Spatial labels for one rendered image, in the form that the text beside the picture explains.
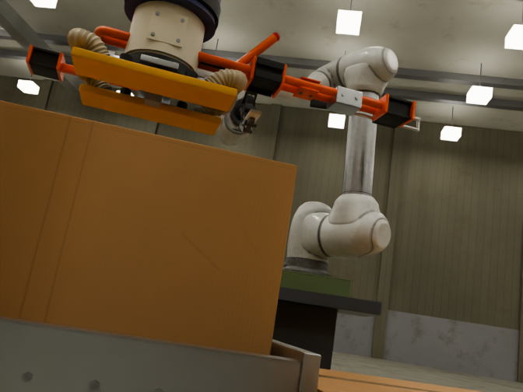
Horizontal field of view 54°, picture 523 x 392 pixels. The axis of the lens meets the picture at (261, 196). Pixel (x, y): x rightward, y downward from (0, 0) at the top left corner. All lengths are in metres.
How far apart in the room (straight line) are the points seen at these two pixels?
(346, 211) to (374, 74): 0.50
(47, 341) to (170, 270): 0.25
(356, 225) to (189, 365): 1.02
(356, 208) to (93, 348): 1.13
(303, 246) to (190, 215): 0.94
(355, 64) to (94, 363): 1.43
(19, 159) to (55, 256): 0.18
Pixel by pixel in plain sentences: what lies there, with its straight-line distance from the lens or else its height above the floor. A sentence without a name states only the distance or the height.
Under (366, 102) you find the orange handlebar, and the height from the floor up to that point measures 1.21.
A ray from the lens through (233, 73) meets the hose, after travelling 1.16.
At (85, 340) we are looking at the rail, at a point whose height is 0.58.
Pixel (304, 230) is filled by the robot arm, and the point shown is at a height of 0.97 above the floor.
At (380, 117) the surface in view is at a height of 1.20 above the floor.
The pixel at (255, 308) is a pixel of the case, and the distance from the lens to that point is 0.96.
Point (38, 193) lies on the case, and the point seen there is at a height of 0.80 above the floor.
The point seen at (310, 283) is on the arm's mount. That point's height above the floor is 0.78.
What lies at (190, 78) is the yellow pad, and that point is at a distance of 1.11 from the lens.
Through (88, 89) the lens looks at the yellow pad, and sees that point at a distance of 1.29.
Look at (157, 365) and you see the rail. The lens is 0.81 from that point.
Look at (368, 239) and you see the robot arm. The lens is 1.70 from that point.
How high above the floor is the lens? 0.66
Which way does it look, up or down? 13 degrees up
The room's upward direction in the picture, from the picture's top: 9 degrees clockwise
